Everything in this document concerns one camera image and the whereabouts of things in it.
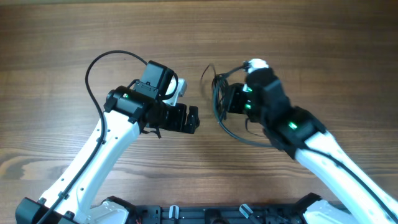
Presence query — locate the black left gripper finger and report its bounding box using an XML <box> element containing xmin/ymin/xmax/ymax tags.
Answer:
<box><xmin>187</xmin><ymin>106</ymin><xmax>199</xmax><ymax>120</ymax></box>
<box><xmin>183</xmin><ymin>116</ymin><xmax>200</xmax><ymax>134</ymax></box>

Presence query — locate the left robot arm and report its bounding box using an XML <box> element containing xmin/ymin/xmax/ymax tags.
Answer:
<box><xmin>15</xmin><ymin>61</ymin><xmax>200</xmax><ymax>223</ymax></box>

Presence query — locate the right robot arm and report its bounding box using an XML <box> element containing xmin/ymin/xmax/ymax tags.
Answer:
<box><xmin>222</xmin><ymin>65</ymin><xmax>397</xmax><ymax>223</ymax></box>

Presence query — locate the black right camera cable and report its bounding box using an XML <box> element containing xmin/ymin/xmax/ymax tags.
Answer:
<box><xmin>212</xmin><ymin>86</ymin><xmax>398</xmax><ymax>223</ymax></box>

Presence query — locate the black camera cable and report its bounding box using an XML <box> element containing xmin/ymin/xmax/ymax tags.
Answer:
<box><xmin>212</xmin><ymin>86</ymin><xmax>398</xmax><ymax>223</ymax></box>
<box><xmin>36</xmin><ymin>50</ymin><xmax>180</xmax><ymax>224</ymax></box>

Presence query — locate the black left camera cable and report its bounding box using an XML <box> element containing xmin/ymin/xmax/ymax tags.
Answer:
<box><xmin>36</xmin><ymin>50</ymin><xmax>180</xmax><ymax>224</ymax></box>

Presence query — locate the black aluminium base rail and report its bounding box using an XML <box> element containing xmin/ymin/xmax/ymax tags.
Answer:
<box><xmin>105</xmin><ymin>195</ymin><xmax>352</xmax><ymax>224</ymax></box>

